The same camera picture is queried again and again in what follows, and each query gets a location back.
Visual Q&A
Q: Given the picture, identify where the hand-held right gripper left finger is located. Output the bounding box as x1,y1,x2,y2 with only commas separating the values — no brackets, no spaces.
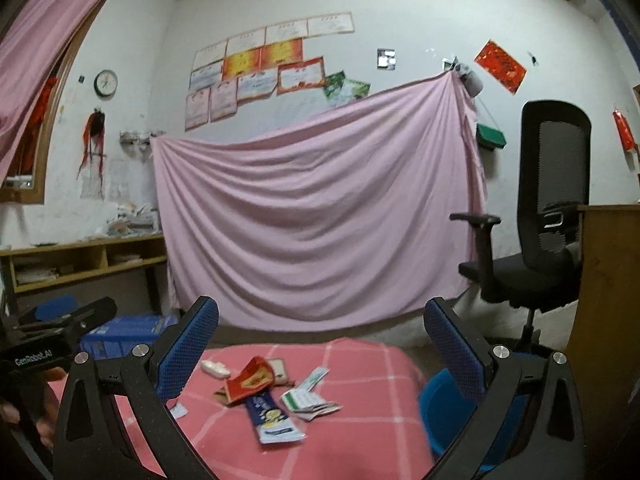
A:
52,296,221,480

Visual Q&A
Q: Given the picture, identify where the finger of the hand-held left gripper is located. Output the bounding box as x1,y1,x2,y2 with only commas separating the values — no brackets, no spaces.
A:
30,296,117,333
20,296,78,323

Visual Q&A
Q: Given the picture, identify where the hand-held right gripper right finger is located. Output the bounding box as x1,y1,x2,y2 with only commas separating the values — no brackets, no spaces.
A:
424,296,586,480

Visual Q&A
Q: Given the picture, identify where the blue round bin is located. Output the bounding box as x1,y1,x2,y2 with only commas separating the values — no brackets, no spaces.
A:
417,367,531,476

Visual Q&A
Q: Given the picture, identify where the person's left hand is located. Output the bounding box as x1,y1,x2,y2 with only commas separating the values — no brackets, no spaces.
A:
0,401,55,450

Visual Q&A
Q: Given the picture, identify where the stack of flat books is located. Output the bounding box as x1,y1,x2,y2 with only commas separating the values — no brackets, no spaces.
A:
12,265,61,286

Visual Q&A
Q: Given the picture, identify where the blue cardboard box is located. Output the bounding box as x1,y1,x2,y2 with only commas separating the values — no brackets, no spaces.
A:
80,314,180,361

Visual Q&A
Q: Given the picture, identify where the red foil packet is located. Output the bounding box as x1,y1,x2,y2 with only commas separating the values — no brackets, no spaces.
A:
224,356,275,405

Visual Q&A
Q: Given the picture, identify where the wooden shelf unit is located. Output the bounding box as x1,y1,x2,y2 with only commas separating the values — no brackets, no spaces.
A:
0,232,168,297

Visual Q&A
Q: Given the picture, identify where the brown card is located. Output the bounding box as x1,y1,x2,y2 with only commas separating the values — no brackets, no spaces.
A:
265,357,291,386

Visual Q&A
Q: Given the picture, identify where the pile of loose papers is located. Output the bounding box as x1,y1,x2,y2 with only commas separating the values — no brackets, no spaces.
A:
95,202,161,238

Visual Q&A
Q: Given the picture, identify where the blue yellow wrapper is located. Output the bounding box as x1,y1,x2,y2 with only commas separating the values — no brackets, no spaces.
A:
244,391,307,445

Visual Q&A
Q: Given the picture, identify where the white packet with green print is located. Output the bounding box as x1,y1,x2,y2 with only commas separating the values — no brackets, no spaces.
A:
279,387,326,413

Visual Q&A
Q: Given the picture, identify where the torn white wrapper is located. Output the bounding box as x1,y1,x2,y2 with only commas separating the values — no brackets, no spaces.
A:
295,400,343,422

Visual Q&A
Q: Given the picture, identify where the pink checked blanket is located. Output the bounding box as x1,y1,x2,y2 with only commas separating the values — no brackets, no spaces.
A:
47,338,436,480

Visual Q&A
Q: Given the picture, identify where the wooden desk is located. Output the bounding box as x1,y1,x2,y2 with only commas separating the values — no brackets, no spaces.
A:
565,203,640,441

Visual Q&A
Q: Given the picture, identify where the red tassel ornament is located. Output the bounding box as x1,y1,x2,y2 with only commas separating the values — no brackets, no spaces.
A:
77,107,107,178

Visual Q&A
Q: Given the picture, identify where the pink hanging sheet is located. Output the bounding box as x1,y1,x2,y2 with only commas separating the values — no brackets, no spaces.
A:
150,67,488,333

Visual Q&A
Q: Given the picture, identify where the black office chair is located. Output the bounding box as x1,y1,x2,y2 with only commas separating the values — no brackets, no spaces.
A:
450,100,593,361

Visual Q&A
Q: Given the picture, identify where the red hanging cloth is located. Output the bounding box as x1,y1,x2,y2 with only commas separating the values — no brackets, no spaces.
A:
25,77,53,161

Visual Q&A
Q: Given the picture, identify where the green hanging brush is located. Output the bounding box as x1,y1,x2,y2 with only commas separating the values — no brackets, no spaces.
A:
475,122,507,150

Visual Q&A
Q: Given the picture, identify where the grey hanging bag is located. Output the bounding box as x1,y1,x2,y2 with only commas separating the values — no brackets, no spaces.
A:
452,60,485,98

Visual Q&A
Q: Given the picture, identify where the pink curtain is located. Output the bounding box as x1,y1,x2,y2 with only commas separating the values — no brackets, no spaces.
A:
0,0,136,176

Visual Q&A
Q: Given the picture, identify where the red hanging ornament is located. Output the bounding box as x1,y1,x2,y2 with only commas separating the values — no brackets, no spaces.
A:
612,107,638,153

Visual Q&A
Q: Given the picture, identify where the faded wall paper sheet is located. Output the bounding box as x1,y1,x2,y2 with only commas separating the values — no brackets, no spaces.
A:
80,160,132,202

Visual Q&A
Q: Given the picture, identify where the wooden window frame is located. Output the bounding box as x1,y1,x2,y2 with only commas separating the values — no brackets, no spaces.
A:
0,5,108,206

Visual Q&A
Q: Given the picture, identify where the small wall rack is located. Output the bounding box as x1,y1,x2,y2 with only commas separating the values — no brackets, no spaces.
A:
119,130,166,149

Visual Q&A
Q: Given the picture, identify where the round wall clock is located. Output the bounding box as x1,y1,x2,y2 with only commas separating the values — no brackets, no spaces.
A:
94,70,119,98

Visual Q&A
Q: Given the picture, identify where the green wall poster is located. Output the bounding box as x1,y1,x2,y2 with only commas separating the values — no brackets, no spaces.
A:
342,79,372,106
322,71,348,107

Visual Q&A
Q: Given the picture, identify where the red paper wall sign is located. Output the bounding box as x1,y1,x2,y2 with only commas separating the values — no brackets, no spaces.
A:
474,39,529,96

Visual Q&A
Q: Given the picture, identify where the group of wall certificates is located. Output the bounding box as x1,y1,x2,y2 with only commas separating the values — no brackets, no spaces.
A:
184,11,356,132

